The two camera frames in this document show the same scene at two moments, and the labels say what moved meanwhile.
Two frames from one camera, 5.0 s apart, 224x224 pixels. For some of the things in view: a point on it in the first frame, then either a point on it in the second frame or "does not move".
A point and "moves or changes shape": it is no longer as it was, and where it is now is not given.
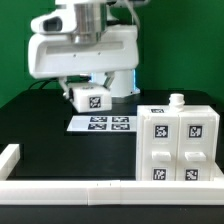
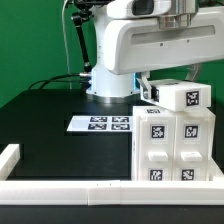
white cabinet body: [177, 143] does not move
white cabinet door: [195, 155] moves or changes shape
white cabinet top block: [91, 97] -> [179, 95]
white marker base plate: [102, 123] does not move
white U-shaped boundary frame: [101, 192] does not move
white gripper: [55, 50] -> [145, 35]
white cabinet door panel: [161, 147] moves or changes shape
